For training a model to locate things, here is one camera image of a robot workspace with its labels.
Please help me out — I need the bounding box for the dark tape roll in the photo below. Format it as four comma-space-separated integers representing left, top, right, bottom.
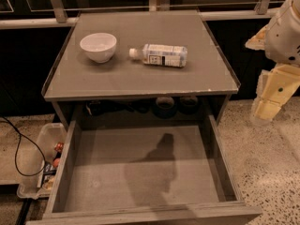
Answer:
178, 97, 199, 114
152, 97, 177, 119

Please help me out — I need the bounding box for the grey wooden cabinet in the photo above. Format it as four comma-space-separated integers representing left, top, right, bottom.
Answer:
42, 10, 239, 126

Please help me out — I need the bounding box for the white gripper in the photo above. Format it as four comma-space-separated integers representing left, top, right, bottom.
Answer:
245, 0, 300, 121

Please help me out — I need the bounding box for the clear plastic storage bin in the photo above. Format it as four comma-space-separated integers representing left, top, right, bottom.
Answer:
17, 123, 67, 200

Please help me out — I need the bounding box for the white ceramic bowl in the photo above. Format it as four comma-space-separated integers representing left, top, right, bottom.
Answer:
80, 33, 117, 63

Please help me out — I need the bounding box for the metal railing frame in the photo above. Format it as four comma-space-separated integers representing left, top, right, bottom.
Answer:
0, 0, 285, 29

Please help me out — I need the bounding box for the red capped bottle in bin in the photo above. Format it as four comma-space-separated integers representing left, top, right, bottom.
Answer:
54, 142, 64, 153

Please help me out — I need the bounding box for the open grey top drawer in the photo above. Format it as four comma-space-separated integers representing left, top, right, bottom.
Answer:
26, 114, 262, 225

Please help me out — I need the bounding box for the clear plastic bottle blue label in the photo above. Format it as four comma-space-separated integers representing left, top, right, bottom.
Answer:
128, 44, 188, 68

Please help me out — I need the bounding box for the black cable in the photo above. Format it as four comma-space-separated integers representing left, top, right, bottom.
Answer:
0, 115, 48, 177

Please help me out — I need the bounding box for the small box in bin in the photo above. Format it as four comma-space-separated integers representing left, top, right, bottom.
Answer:
37, 161, 56, 188

